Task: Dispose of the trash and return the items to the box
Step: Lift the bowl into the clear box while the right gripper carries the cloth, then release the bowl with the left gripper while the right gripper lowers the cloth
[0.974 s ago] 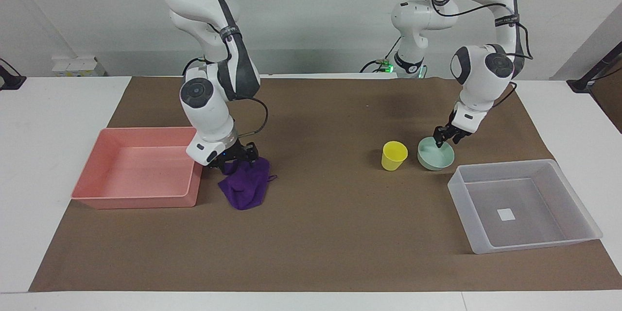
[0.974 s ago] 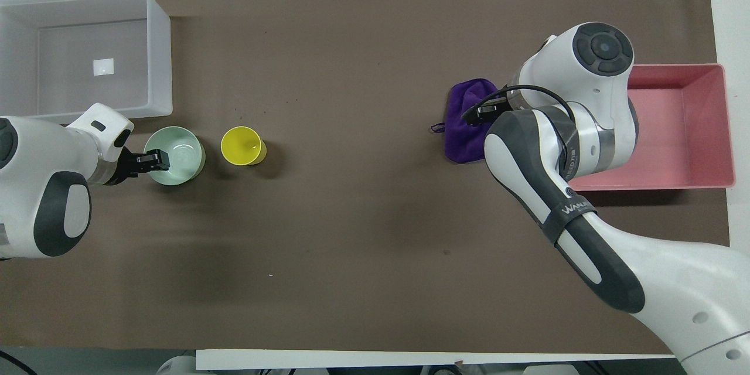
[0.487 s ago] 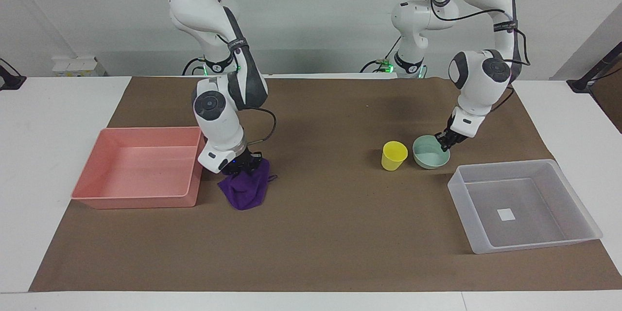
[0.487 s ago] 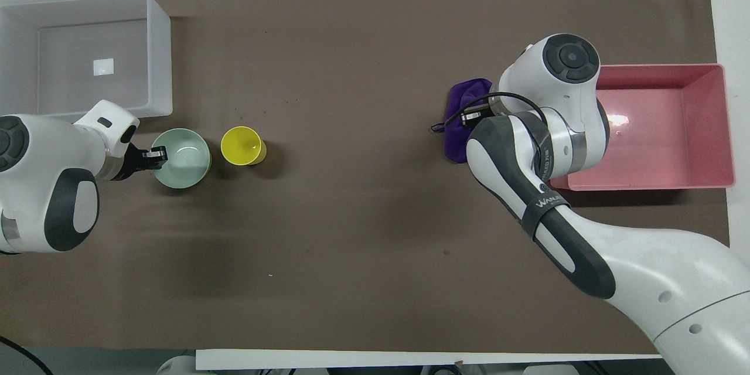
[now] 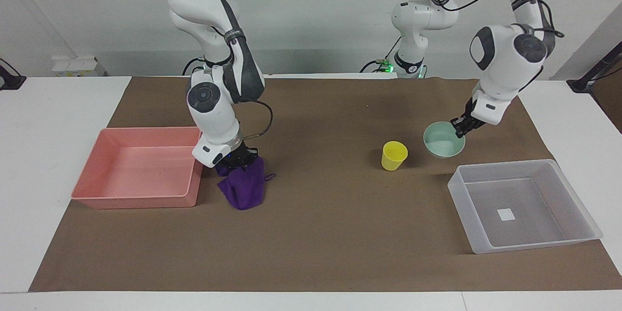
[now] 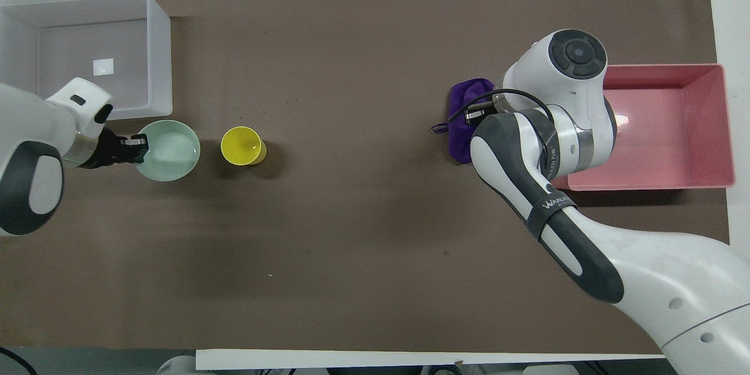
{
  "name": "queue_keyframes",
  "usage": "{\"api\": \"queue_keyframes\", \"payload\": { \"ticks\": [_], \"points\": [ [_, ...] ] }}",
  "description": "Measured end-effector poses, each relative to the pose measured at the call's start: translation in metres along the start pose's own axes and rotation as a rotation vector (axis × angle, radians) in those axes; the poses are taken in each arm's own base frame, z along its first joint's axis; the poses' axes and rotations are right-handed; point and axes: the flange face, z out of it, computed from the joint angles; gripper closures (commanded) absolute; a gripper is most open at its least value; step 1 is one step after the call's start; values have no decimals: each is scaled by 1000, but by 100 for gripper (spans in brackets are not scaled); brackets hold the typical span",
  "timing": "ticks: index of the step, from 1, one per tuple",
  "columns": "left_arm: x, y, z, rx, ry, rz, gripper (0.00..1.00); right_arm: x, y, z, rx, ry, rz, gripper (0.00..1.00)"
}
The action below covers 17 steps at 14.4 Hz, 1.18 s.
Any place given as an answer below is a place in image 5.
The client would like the black stand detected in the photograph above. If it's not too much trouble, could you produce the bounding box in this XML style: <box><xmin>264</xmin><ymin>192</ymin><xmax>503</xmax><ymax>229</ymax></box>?
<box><xmin>0</xmin><ymin>58</ymin><xmax>27</xmax><ymax>91</ymax></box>
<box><xmin>566</xmin><ymin>41</ymin><xmax>622</xmax><ymax>94</ymax></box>

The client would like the purple cloth bag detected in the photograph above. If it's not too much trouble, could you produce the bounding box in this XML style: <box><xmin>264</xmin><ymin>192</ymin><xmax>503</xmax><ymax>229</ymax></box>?
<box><xmin>215</xmin><ymin>155</ymin><xmax>277</xmax><ymax>211</ymax></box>

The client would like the white cardboard box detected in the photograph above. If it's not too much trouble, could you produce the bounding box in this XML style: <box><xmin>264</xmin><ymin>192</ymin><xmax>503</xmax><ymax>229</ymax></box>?
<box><xmin>51</xmin><ymin>55</ymin><xmax>106</xmax><ymax>77</ymax></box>

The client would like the yellow plastic cup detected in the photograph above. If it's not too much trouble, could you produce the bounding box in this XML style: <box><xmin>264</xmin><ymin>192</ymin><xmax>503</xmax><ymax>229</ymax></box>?
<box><xmin>381</xmin><ymin>141</ymin><xmax>409</xmax><ymax>172</ymax></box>

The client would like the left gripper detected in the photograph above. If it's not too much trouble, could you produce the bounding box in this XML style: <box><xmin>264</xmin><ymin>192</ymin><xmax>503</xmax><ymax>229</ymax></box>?
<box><xmin>451</xmin><ymin>97</ymin><xmax>485</xmax><ymax>138</ymax></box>

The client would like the pink plastic tray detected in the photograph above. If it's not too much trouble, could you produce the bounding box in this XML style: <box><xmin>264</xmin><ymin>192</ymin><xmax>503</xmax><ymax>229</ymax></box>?
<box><xmin>71</xmin><ymin>126</ymin><xmax>205</xmax><ymax>210</ymax></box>

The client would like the light green bowl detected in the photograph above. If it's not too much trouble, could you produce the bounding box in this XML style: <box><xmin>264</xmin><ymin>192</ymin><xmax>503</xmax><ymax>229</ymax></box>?
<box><xmin>423</xmin><ymin>121</ymin><xmax>467</xmax><ymax>159</ymax></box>

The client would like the clear plastic box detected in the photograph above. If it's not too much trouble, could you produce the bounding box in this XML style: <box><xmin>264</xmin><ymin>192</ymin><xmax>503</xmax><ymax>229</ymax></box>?
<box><xmin>447</xmin><ymin>159</ymin><xmax>604</xmax><ymax>255</ymax></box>

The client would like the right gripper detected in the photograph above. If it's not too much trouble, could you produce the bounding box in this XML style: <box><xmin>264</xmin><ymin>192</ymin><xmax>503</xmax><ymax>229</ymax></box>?
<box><xmin>225</xmin><ymin>144</ymin><xmax>259</xmax><ymax>170</ymax></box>

